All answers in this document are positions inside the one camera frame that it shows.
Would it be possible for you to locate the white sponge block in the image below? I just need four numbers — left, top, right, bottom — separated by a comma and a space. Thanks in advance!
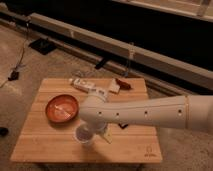
108, 79, 120, 94

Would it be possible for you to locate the orange-brown bowl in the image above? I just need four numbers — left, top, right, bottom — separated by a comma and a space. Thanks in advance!
45, 94, 79, 123

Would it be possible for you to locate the black floor plate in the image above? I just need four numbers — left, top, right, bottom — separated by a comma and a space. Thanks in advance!
29, 38, 56, 55

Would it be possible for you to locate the wooden table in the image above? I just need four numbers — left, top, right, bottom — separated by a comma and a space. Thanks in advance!
11, 78, 162, 163

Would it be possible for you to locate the black cable with plug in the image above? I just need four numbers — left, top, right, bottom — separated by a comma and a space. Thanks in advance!
7, 20, 31, 82

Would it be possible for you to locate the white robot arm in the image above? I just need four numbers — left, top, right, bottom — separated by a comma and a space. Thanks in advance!
75, 89, 213, 143

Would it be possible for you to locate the long grey rail beam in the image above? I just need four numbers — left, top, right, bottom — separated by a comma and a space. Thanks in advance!
0, 4, 213, 95

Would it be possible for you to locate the dark red cloth piece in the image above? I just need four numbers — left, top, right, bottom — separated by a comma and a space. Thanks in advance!
115, 78, 131, 90

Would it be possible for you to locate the black bracket on floor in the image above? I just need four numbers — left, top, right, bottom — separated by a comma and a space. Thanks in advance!
95, 57, 110, 70

